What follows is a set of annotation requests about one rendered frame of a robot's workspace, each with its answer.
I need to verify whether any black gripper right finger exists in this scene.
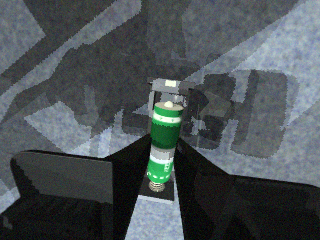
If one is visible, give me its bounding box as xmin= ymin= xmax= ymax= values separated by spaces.
xmin=173 ymin=137 xmax=320 ymax=240

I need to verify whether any green and white battery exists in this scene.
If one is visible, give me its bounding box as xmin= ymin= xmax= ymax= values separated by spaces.
xmin=147 ymin=101 xmax=184 ymax=183

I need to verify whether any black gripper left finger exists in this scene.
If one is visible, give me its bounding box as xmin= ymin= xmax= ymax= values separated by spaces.
xmin=10 ymin=133 xmax=152 ymax=240

